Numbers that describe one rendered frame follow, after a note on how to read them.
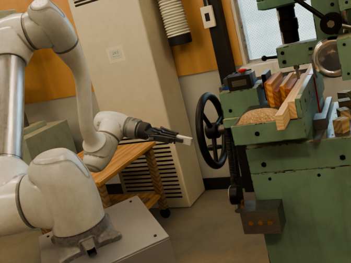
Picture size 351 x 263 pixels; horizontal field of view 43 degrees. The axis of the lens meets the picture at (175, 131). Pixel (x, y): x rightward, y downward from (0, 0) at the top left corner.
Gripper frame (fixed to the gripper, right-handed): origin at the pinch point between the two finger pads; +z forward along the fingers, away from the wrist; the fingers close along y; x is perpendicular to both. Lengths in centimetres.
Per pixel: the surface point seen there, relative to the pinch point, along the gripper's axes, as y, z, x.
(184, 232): 60, -14, 86
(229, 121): -19.8, 22.2, -19.1
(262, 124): -41, 37, -28
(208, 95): -10.2, 10.9, -23.8
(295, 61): -13, 40, -42
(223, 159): -9.1, 19.5, 0.4
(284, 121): -49, 43, -33
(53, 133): 97, -136, 62
